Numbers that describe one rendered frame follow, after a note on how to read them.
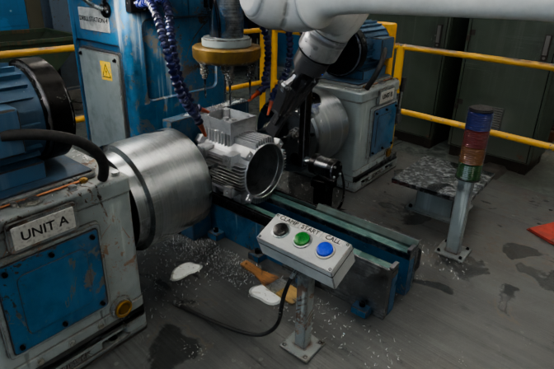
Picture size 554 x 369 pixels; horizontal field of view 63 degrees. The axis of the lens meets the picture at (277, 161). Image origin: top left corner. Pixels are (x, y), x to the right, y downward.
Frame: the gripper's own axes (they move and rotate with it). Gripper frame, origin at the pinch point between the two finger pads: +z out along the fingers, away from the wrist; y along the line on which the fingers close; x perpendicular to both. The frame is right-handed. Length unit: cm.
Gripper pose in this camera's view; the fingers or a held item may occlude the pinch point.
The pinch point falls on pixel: (276, 123)
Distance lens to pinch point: 108.1
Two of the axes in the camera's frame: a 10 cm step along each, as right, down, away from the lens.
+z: -4.0, 6.7, 6.3
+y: -6.4, 2.8, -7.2
